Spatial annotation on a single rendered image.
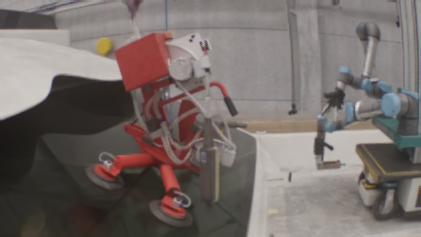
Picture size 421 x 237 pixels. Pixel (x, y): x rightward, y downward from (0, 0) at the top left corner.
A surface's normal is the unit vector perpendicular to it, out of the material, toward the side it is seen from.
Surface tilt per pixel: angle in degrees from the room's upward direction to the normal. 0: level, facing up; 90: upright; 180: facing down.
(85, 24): 90
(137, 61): 90
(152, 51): 90
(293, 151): 90
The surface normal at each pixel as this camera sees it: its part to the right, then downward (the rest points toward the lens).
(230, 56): -0.16, 0.17
